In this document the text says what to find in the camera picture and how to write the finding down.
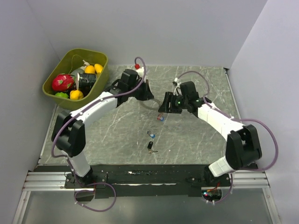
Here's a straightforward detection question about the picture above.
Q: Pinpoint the yellow lemon toy back left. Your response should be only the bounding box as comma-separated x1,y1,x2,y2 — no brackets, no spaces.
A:
85,65,96,74

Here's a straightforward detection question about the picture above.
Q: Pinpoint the yellow lemon toy back right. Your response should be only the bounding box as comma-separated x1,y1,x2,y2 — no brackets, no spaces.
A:
94,63,103,75

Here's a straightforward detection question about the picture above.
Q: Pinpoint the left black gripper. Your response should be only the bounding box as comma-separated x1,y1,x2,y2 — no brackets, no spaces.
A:
128,79,154,101

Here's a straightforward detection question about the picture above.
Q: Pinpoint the yellow lemon toy front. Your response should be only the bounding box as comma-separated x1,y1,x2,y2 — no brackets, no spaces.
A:
70,90,84,100

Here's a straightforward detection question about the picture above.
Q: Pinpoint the yellow lemon toy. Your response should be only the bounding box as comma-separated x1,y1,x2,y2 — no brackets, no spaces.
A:
85,65,96,74
94,63,103,75
70,90,84,100

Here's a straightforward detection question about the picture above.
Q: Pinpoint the aluminium rail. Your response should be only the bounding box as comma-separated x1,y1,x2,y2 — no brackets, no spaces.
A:
13,165,281,224

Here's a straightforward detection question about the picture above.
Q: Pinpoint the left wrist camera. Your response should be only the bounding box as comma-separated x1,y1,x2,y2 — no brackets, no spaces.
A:
135,64,147,83

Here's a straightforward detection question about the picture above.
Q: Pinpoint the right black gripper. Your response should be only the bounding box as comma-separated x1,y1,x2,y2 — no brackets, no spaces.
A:
158,91,189,114

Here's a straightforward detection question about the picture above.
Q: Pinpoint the metal disc keyring organizer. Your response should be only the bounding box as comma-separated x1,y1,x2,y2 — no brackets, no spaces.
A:
139,98,162,111

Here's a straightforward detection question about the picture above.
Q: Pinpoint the green lime toy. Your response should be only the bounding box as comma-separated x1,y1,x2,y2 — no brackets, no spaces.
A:
55,92,69,98

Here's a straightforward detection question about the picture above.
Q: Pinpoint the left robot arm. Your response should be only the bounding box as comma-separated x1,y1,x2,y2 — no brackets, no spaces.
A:
51,67,154,188

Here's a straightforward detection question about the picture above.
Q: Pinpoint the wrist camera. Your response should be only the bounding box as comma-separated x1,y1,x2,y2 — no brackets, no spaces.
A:
172,78,181,96
135,64,147,83

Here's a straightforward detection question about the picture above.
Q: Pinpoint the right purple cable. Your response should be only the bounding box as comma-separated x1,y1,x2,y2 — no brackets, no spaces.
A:
174,70,279,206

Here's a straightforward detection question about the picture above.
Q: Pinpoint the black wrapped cup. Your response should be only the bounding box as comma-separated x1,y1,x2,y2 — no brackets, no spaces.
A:
76,73,97,90

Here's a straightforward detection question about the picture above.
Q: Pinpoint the grey spray bottle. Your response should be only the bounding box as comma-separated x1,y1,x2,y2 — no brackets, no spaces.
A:
70,60,90,76

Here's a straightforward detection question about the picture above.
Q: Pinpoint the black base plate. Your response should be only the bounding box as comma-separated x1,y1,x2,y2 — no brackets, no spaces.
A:
64,164,257,199

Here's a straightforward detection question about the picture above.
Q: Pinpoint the red dragon fruit toy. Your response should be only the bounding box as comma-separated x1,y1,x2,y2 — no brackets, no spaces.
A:
52,74,75,92

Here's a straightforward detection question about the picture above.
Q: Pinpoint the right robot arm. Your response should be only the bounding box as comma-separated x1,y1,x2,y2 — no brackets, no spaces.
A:
158,81,262,186

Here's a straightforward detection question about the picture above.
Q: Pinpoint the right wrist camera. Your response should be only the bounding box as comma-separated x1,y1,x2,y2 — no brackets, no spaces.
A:
172,78,181,96

